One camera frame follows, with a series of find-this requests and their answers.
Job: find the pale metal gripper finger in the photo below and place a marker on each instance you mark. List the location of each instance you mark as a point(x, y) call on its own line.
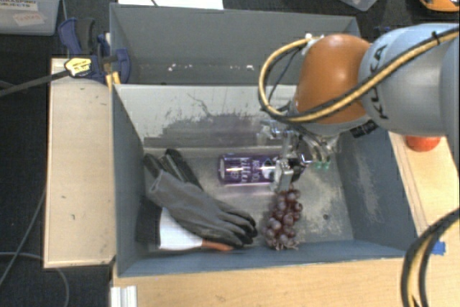
point(301, 165)
point(284, 176)

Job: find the purple drink can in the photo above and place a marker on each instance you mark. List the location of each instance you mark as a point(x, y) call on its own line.
point(244, 169)

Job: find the dark red grape bunch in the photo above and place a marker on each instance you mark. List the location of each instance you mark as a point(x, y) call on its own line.
point(284, 219)

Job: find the grey work glove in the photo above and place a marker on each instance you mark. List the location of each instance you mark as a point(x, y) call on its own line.
point(194, 205)

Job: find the black glove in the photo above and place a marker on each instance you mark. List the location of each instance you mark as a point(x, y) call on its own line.
point(178, 163)

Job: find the white cloth with orange tip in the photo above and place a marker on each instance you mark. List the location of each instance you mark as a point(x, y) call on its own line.
point(176, 237)

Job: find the grey metal bin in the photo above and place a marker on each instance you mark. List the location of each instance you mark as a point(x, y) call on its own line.
point(230, 46)

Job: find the pale wood board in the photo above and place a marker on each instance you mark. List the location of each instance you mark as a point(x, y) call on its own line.
point(79, 172)

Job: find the black cylinder on white bracket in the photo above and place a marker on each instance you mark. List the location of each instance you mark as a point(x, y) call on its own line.
point(363, 129)

